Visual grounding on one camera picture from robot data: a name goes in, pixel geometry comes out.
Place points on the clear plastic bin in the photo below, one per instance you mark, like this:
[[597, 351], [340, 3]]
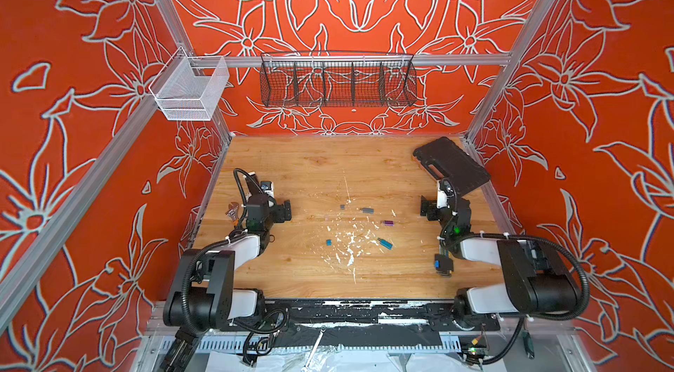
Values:
[[189, 88]]

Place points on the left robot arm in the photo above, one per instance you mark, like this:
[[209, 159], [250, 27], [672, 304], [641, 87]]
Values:
[[202, 296]]

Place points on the black wire basket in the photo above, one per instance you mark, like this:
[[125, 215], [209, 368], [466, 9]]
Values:
[[322, 79]]

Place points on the teal usb drive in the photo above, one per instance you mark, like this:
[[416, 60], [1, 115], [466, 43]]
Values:
[[384, 243]]

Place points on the adjustable wrench orange handle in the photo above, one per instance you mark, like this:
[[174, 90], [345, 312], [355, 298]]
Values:
[[233, 212]]

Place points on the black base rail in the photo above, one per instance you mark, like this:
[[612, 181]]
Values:
[[434, 313]]

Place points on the green handled screwdriver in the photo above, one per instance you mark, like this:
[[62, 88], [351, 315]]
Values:
[[528, 345]]

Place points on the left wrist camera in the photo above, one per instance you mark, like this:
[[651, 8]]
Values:
[[267, 187]]

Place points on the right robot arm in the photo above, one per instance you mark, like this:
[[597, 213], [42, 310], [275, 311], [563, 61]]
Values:
[[541, 279]]

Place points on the black tool case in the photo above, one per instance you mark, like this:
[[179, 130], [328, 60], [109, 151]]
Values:
[[443, 159]]

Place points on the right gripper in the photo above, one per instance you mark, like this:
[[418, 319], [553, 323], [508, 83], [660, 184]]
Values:
[[434, 209]]

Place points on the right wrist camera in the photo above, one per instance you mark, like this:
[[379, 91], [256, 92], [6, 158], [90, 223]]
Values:
[[445, 195]]

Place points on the black box with blue clip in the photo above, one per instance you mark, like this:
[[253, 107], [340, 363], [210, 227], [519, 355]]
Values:
[[444, 265]]

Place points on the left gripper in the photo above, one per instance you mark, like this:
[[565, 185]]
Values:
[[276, 209]]

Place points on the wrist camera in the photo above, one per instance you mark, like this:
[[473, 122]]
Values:
[[267, 187], [445, 195]]

